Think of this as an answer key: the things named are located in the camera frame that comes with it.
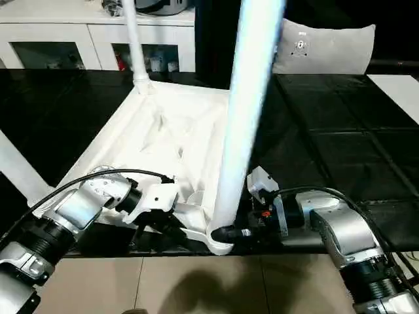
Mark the white plastic table top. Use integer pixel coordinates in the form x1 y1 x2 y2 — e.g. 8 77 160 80
32 81 236 256

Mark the black mat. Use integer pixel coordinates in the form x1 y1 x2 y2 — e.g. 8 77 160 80
0 67 419 259

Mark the white flat board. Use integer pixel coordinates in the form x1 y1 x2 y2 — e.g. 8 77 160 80
366 74 419 125

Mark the grey pillow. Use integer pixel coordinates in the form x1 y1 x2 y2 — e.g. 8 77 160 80
272 18 376 75

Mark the black cabinet with gold label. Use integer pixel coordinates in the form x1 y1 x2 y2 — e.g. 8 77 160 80
194 0 279 89

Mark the white sideboard with glass doors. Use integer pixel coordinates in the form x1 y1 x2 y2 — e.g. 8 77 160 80
0 0 196 71

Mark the crumpled patterned bag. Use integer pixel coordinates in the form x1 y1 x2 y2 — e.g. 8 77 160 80
101 0 127 17

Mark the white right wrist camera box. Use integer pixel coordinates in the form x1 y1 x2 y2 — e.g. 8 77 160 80
247 166 289 237

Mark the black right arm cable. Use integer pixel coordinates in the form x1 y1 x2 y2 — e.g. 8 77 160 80
261 185 419 288

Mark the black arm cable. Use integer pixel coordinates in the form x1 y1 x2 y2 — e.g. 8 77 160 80
261 185 419 288
0 168 176 239

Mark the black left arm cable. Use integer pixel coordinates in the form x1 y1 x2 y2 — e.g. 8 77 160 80
0 168 176 239

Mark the grey bag with black strap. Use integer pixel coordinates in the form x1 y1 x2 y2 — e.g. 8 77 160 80
134 0 189 16

